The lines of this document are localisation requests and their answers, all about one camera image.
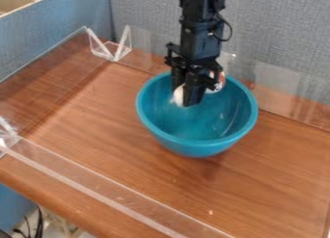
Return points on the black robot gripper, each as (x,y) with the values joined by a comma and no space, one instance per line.
(193,58)

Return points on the white brown toy mushroom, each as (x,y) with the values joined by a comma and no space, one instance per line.
(178,92)

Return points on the blue plastic bowl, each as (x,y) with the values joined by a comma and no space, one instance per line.
(202,130)

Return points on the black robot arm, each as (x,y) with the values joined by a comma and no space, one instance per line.
(202,10)

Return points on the clear acrylic back barrier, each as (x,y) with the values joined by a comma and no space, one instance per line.
(275,77)

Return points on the clear acrylic barrier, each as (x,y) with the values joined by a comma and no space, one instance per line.
(275,77)
(157,215)

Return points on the blue partition with wooden shelf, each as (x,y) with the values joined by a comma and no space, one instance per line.
(38,27)

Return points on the clear acrylic front barrier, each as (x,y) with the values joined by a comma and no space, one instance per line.
(157,215)

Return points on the clear acrylic corner bracket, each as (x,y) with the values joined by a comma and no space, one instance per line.
(111,51)

